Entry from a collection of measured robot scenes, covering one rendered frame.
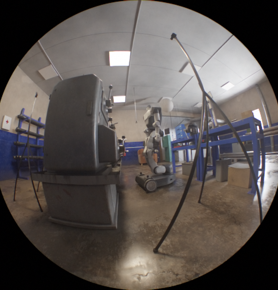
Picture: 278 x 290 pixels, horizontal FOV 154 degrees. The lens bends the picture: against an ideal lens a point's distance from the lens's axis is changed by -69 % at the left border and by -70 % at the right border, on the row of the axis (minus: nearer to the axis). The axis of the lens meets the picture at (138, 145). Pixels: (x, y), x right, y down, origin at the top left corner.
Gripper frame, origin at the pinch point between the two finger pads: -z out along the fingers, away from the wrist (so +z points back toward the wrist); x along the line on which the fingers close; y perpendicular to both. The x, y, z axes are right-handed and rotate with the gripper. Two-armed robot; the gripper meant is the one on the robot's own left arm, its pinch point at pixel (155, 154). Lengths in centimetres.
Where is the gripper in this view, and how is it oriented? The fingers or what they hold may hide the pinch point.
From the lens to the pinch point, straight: 161.9
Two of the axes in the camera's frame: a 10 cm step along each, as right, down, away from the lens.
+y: 3.0, -1.1, -9.5
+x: -9.5, -1.5, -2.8
